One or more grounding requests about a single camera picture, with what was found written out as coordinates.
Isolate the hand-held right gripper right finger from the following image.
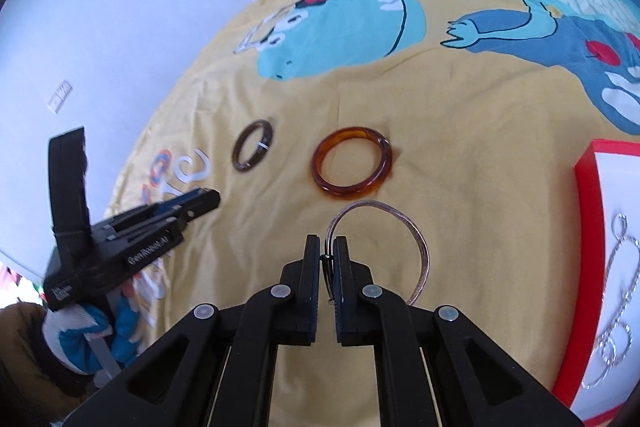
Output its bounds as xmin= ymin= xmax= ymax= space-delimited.
xmin=334 ymin=236 xmax=586 ymax=427

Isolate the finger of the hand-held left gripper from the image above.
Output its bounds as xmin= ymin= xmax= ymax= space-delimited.
xmin=150 ymin=188 xmax=221 ymax=220
xmin=97 ymin=212 xmax=193 ymax=240

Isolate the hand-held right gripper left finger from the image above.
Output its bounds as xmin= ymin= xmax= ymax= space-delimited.
xmin=60 ymin=234 xmax=321 ymax=427

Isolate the thin metal bangle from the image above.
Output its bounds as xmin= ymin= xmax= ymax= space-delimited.
xmin=324 ymin=201 xmax=431 ymax=307

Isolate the red cardboard box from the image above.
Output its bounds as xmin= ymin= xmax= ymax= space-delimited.
xmin=550 ymin=139 xmax=640 ymax=427

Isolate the rhinestone necklace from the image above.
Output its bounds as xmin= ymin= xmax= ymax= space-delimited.
xmin=582 ymin=257 xmax=640 ymax=390

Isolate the person's left forearm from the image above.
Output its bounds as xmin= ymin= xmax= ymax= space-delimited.
xmin=0 ymin=302 xmax=98 ymax=400

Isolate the person's left hand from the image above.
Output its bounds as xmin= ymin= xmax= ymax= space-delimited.
xmin=42 ymin=297 xmax=142 ymax=375

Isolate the dark brown bangle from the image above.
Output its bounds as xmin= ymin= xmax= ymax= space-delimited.
xmin=231 ymin=119 xmax=274 ymax=172

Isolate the amber bangle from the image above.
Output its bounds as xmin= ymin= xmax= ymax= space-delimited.
xmin=312 ymin=127 xmax=392 ymax=200

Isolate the yellow dinosaur printed blanket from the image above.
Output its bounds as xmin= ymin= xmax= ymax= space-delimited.
xmin=102 ymin=0 xmax=640 ymax=427

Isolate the white wall switch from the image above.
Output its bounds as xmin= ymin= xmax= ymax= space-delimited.
xmin=47 ymin=79 xmax=72 ymax=114

